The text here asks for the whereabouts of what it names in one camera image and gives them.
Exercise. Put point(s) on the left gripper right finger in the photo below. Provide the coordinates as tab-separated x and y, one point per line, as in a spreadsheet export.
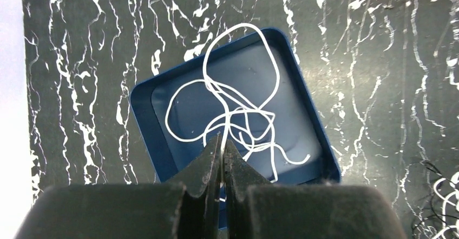
257	208

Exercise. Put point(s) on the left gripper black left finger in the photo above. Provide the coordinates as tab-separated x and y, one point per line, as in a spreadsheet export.
185	206

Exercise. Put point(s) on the navy blue plastic box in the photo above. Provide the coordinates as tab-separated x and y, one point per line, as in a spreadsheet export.
176	114

